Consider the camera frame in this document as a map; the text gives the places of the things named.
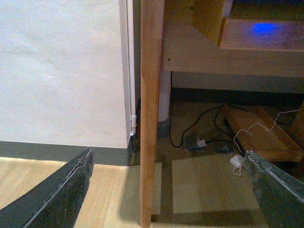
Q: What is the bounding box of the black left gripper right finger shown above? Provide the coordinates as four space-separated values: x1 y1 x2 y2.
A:
245 151 304 228

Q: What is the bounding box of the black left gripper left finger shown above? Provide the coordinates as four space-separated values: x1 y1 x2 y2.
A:
0 148 94 228

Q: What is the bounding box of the white power adapter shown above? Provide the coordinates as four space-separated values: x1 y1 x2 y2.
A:
230 154 245 168

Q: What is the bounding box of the wooden board on floor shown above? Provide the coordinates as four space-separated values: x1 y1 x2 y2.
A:
223 105 304 162

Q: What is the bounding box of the white plug on power strip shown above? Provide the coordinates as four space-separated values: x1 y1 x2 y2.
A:
197 140 206 148

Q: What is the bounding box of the white charger cable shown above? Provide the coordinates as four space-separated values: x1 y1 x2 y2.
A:
232 109 300 177

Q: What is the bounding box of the black floor cable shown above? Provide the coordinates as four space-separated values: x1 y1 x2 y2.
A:
168 71 240 148

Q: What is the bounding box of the white wall conduit pipe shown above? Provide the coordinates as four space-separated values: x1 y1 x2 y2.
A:
119 0 136 145

